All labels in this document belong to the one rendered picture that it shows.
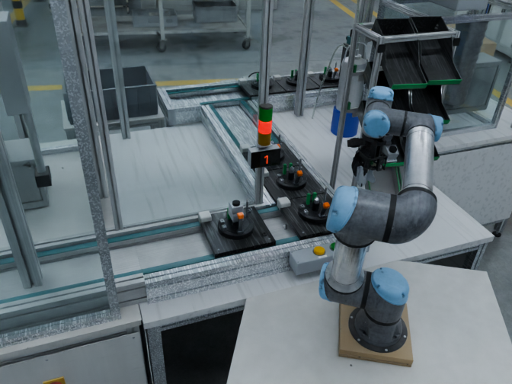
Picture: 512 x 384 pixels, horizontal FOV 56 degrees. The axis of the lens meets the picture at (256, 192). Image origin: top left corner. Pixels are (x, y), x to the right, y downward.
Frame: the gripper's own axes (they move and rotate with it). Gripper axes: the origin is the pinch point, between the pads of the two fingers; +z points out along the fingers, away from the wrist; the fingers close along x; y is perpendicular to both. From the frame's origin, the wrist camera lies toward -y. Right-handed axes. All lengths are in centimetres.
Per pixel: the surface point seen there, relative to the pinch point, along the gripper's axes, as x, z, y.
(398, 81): 19.3, -29.1, -15.5
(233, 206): -40.3, 14.8, -19.2
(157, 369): -77, 65, 5
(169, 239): -64, 32, -28
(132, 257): -79, 32, -21
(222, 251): -48, 26, -9
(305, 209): -8.7, 24.3, -20.8
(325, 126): 48, 37, -109
